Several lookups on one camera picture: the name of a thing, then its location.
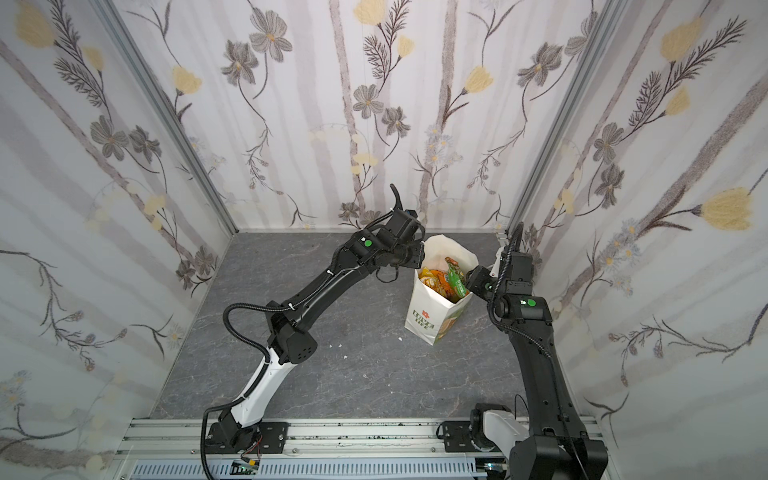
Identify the green snack packet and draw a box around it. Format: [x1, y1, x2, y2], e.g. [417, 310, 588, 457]
[445, 257, 469, 301]

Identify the yellow snack packet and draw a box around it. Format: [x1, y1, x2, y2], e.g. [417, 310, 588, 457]
[418, 268, 458, 303]

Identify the white floral paper bag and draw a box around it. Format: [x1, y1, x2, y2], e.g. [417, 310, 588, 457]
[405, 235, 479, 345]

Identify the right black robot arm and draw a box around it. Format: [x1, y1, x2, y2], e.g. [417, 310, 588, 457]
[436, 223, 609, 479]

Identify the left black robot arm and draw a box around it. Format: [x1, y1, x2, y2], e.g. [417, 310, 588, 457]
[200, 185, 425, 459]

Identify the white vented cable duct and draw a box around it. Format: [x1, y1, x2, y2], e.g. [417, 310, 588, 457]
[121, 458, 487, 479]

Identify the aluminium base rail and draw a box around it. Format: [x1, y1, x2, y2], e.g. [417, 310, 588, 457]
[115, 418, 484, 461]

